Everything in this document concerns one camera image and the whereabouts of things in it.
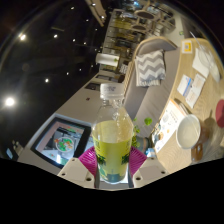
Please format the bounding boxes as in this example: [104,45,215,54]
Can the flat round red coaster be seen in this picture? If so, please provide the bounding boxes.
[214,98,224,129]

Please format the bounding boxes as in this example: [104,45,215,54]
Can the printed menu sheet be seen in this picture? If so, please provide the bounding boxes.
[153,99,188,153]

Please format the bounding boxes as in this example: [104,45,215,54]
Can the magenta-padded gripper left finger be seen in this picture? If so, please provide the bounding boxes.
[57,145,99,188]

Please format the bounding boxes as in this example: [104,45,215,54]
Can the group of ceiling lights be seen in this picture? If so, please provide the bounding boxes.
[3,3,98,109]

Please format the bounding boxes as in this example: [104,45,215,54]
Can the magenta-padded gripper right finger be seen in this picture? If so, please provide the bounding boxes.
[126,145,169,188]

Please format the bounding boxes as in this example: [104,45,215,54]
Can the grey white chevron cushion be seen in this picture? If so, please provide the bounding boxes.
[134,49,167,88]

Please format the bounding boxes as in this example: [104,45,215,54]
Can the small white box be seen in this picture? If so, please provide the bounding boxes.
[176,73,194,98]

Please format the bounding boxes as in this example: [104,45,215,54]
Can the group of dining chairs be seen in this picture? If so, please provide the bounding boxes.
[133,0,178,34]

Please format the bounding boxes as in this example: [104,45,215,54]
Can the curved grey sofa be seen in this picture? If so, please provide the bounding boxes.
[123,35,183,139]

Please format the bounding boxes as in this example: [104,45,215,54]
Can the clear bottle with green label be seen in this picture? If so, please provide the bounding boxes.
[91,83,134,185]

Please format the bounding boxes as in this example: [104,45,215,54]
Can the light blue tissue pack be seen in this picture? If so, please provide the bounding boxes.
[145,147,158,158]

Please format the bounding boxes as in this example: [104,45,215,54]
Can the green potted plant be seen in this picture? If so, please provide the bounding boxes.
[131,116,154,149]

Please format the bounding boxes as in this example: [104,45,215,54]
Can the window with festive decals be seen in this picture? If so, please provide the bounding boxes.
[30,116,93,168]

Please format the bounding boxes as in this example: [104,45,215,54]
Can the mustard yellow ceramic mug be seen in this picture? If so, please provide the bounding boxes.
[175,114,212,163]

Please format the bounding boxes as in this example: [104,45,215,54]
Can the yellow square table sign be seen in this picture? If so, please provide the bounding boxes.
[180,39,194,54]

